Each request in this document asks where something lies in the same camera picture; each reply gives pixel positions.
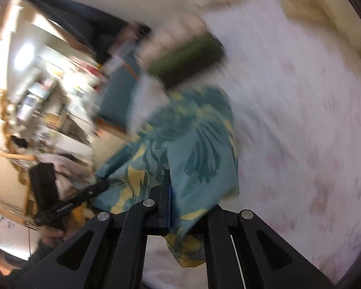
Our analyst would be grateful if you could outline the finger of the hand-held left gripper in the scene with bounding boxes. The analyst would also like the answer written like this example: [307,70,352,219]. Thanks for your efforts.
[34,178,110,224]

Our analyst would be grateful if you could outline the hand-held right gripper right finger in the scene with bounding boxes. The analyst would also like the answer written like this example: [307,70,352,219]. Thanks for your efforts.
[202,205,335,289]

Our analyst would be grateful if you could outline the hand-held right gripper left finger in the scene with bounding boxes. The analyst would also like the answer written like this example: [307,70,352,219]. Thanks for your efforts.
[15,169,172,289]

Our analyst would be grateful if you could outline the teal yellow leaf print pants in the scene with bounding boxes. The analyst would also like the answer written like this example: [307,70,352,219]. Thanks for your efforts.
[95,85,240,269]

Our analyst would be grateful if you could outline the person's left hand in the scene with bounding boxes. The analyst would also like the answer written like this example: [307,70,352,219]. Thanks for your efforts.
[41,228,68,246]

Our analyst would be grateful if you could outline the white cloth pile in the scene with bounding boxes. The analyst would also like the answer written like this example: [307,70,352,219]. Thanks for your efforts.
[39,153,94,195]

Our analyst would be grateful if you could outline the cluttered shelf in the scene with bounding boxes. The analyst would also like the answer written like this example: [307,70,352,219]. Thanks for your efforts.
[6,60,109,145]

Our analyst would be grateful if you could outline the blue cloth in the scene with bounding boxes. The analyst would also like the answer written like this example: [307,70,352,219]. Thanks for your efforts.
[98,53,145,127]

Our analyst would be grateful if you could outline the white floral bed blanket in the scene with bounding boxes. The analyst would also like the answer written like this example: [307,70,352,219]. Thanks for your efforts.
[143,0,361,289]

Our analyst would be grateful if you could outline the round ceiling lamp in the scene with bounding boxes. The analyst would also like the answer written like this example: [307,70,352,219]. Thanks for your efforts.
[13,43,35,70]

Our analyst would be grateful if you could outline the dark green cloth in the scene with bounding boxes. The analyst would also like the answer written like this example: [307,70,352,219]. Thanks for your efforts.
[147,33,225,90]

